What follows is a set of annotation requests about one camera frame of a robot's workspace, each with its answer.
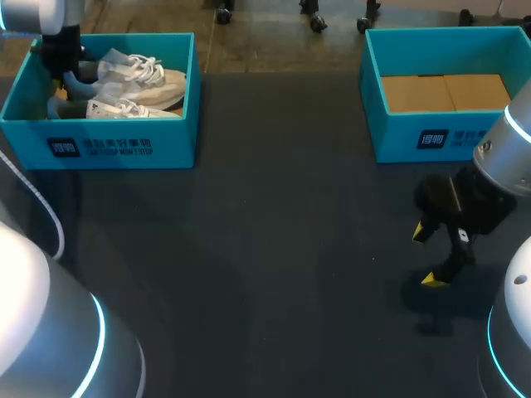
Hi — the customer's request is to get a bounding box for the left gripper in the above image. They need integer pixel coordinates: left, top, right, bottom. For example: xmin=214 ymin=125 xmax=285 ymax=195
xmin=40 ymin=23 xmax=87 ymax=85

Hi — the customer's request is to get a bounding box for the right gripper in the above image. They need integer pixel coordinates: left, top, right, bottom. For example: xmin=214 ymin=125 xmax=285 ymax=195
xmin=412 ymin=164 xmax=519 ymax=288

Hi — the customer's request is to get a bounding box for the white lace-up shoe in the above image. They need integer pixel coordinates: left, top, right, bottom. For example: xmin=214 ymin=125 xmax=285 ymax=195
xmin=66 ymin=47 xmax=188 ymax=112
xmin=46 ymin=97 xmax=184 ymax=120

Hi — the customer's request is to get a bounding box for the teal box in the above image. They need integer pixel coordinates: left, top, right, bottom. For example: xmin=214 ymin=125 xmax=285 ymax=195
xmin=358 ymin=26 xmax=531 ymax=165
xmin=0 ymin=32 xmax=203 ymax=172

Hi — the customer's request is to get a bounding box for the white cable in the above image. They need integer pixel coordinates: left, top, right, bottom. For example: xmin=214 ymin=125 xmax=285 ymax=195
xmin=0 ymin=148 xmax=66 ymax=260

